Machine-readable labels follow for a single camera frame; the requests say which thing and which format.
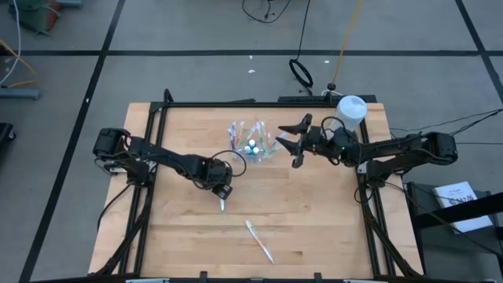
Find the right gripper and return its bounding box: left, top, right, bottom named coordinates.
left=275, top=112, right=336, bottom=159

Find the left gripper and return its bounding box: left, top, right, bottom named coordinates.
left=194, top=155, right=234, bottom=200

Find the clear plastic container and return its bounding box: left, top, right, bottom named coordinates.
left=226, top=119, right=286, bottom=164

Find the black power strip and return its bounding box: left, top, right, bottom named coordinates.
left=277, top=95, right=329, bottom=105

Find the white toothbrush bottom centre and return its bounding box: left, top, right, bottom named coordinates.
left=244, top=219, right=276, bottom=265

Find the white wipes canister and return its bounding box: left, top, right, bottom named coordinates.
left=325, top=94, right=369, bottom=134

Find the black side cart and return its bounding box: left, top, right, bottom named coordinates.
left=404, top=181, right=503, bottom=260

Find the white booklet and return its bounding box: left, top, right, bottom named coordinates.
left=431, top=181, right=494, bottom=233

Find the black object at floor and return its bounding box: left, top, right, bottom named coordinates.
left=0, top=123, right=17, bottom=156

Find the grey blue bar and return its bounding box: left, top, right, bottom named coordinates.
left=0, top=86, right=42, bottom=101

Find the green bag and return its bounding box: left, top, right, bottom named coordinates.
left=8, top=0, right=64, bottom=35

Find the black coiled cable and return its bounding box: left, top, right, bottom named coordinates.
left=288, top=0, right=314, bottom=90

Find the yellow floor cable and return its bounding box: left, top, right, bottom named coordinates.
left=332, top=0, right=365, bottom=86

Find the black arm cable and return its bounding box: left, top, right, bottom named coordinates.
left=97, top=182, right=133, bottom=233

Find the black looped floor cable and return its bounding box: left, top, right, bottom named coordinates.
left=241, top=0, right=292, bottom=24

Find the thin yellow cable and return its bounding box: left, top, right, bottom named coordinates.
left=0, top=39, right=39, bottom=88

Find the white floor cable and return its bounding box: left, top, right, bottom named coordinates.
left=0, top=0, right=21, bottom=86

